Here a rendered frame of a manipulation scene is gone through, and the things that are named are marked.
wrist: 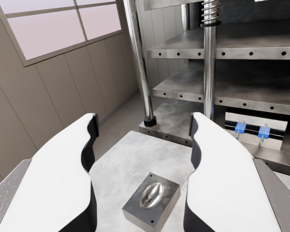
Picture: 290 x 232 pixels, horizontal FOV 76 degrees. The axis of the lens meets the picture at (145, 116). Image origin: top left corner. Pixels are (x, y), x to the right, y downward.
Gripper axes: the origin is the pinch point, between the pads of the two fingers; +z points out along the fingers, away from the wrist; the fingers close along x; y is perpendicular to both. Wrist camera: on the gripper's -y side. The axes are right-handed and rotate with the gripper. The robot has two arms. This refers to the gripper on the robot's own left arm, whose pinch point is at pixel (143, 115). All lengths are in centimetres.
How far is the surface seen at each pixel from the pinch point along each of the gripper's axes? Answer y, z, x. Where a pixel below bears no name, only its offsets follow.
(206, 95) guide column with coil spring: 35, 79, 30
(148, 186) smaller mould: 59, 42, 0
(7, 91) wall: 60, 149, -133
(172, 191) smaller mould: 58, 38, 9
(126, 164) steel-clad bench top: 68, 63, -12
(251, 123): 47, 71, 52
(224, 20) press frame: 5, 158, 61
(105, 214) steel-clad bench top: 69, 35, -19
